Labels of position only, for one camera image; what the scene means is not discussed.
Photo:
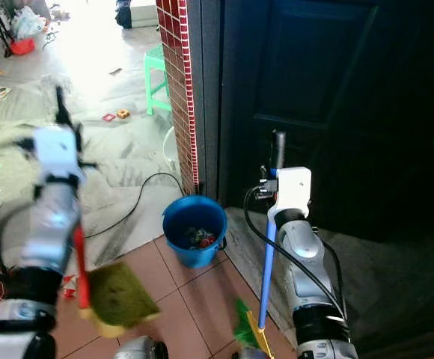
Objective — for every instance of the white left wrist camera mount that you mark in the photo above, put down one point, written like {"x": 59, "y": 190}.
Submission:
{"x": 57, "y": 153}

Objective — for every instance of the grey robot foot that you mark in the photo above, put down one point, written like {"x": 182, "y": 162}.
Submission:
{"x": 141, "y": 348}

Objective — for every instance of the dark wooden door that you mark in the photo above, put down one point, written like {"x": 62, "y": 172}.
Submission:
{"x": 337, "y": 105}

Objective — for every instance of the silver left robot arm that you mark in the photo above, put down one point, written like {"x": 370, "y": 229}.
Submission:
{"x": 54, "y": 224}

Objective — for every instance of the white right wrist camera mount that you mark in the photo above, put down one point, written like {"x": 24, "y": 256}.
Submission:
{"x": 293, "y": 188}

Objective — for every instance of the red square toy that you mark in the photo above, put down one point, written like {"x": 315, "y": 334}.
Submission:
{"x": 109, "y": 117}

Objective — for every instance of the rubbish pile in bucket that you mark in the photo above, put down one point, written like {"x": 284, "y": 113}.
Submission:
{"x": 200, "y": 237}

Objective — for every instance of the blue plastic bucket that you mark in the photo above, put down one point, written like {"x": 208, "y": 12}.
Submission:
{"x": 183, "y": 250}

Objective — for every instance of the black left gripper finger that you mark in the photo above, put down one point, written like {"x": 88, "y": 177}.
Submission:
{"x": 60, "y": 101}

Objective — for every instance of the white plastic bag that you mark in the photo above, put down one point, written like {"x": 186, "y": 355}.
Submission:
{"x": 27, "y": 22}

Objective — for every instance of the small yellow toy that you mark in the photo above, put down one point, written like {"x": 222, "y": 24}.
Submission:
{"x": 123, "y": 114}

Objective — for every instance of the red plastic basin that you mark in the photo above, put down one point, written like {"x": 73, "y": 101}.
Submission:
{"x": 22, "y": 46}

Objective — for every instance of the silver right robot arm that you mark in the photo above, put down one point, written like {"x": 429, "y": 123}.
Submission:
{"x": 310, "y": 284}

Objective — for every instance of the green plastic stool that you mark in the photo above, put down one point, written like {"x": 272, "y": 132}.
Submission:
{"x": 156, "y": 63}

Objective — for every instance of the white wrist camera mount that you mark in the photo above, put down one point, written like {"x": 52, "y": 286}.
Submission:
{"x": 293, "y": 188}
{"x": 57, "y": 153}

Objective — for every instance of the dark blue bundle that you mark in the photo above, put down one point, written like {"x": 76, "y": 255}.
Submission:
{"x": 123, "y": 13}

